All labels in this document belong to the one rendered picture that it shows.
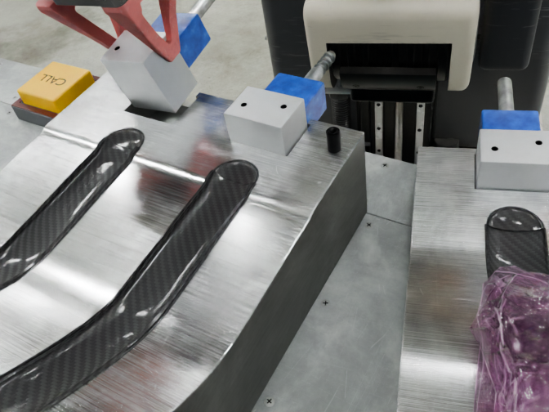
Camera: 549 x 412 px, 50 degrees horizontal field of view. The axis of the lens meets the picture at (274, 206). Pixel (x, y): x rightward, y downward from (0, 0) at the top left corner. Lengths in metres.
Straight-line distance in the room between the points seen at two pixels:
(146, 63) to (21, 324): 0.21
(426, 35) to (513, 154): 0.38
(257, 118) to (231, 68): 1.76
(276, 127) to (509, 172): 0.17
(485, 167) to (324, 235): 0.12
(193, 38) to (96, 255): 0.20
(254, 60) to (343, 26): 1.42
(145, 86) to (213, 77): 1.67
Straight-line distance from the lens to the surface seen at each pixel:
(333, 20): 0.80
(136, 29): 0.44
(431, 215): 0.44
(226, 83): 2.11
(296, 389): 0.42
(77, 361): 0.36
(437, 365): 0.32
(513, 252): 0.43
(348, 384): 0.42
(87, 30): 0.50
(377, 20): 0.79
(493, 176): 0.45
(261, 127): 0.43
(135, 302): 0.39
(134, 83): 0.49
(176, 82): 0.49
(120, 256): 0.41
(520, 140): 0.46
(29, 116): 0.72
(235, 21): 2.46
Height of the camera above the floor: 1.18
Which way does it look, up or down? 47 degrees down
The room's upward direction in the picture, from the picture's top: 12 degrees counter-clockwise
